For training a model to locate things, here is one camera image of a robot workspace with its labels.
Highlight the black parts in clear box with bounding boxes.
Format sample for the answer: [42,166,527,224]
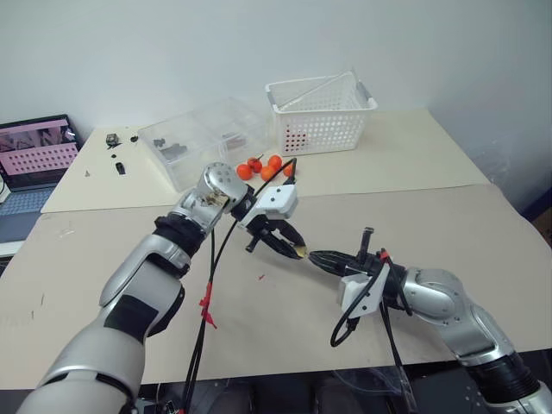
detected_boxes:
[153,136,191,160]

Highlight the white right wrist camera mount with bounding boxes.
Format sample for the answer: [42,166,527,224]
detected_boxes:
[337,261,392,321]

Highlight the open laptop with pink screen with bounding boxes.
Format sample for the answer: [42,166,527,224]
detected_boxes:
[0,114,83,256]

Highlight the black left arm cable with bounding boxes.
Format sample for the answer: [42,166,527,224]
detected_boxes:
[183,157,299,414]

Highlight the clear plastic compartment box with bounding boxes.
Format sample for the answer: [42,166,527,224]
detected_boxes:
[137,97,271,193]

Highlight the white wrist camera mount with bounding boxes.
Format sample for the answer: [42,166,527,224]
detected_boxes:
[238,184,299,229]
[337,261,392,321]

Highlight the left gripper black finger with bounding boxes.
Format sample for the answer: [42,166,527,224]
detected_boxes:
[262,231,302,261]
[279,219,309,253]

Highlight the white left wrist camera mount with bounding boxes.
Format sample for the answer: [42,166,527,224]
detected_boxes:
[238,184,299,229]

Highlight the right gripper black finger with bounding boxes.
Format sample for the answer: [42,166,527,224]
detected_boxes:
[310,257,351,277]
[310,248,357,263]

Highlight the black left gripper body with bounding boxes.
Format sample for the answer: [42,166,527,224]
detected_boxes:
[244,213,289,254]

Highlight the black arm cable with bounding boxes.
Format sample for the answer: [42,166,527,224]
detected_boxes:
[329,248,411,389]
[183,157,299,414]

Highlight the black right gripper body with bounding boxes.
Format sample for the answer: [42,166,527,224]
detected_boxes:
[344,225,392,282]

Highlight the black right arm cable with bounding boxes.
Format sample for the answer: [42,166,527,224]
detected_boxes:
[329,248,411,389]

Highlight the white perforated plastic basket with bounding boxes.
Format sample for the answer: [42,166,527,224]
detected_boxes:
[264,66,380,156]

